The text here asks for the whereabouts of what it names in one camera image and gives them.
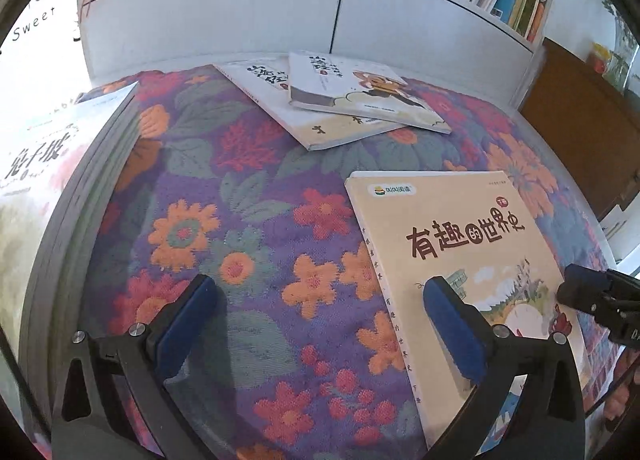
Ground stack of books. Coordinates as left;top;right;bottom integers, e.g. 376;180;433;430
15;85;151;441

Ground brown wooden cabinet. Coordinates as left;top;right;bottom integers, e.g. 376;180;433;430
520;37;640;221

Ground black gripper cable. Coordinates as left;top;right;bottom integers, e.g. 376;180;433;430
590;362;633;416

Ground beige cover book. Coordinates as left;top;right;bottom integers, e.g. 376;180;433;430
344;170;588;451

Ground white book with orange animal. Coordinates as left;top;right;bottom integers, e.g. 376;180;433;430
289;51;452;135

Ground white mermaid cover book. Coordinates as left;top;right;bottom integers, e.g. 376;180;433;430
214;59;407;152

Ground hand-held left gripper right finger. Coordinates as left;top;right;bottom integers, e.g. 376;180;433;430
422;276;587;460

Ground floral purple blanket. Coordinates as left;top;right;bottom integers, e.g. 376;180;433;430
30;65;626;460

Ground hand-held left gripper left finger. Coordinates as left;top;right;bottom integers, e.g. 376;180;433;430
50;274;218;460

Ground white bookshelf cabinet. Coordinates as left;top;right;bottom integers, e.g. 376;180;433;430
75;0;558;106

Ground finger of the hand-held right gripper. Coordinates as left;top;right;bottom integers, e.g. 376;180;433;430
556;263;640;356

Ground black lettering wall decal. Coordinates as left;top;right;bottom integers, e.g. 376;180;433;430
10;0;58;43

